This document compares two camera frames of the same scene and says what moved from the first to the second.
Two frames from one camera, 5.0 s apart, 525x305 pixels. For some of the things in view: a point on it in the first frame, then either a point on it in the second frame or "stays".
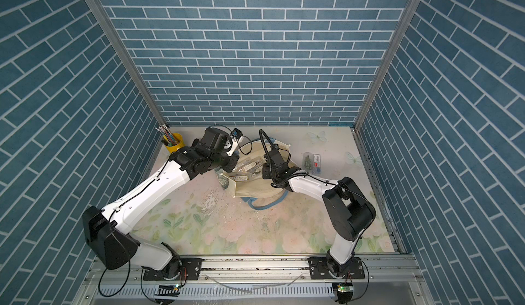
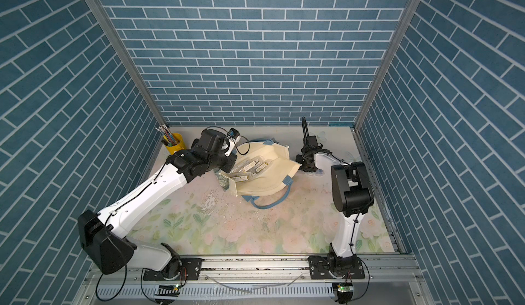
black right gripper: [266, 169] -> [299, 161]
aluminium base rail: [262, 280] stays
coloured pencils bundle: [169, 139] stays
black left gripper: [234, 158] stays
